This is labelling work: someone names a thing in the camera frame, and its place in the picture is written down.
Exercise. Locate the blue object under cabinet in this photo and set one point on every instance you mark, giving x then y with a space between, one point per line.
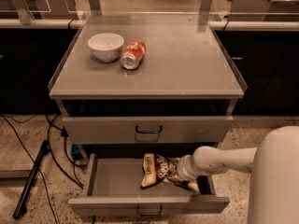
75 150

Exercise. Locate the white ceramic bowl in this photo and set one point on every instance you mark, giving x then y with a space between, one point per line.
106 47

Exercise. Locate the black lower drawer handle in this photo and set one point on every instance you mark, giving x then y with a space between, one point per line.
149 211

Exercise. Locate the black bar on floor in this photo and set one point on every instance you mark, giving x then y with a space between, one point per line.
20 209

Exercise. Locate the grey drawer cabinet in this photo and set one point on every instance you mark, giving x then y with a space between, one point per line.
185 73

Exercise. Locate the white horizontal rail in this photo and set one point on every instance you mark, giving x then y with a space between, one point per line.
273 26

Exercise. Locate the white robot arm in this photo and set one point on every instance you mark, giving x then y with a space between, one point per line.
274 169

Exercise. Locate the grey open middle drawer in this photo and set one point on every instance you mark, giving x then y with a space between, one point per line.
112 188

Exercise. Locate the grey upper drawer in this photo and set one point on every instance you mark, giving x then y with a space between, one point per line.
130 130

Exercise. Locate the black drawer handle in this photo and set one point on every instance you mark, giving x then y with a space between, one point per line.
148 130
149 211

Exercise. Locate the orange soda can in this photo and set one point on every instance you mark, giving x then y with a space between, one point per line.
133 55

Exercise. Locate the brown sea salt chip bag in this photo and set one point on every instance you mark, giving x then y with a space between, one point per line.
158 169

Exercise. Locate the black upper drawer handle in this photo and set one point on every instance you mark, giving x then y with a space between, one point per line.
148 130

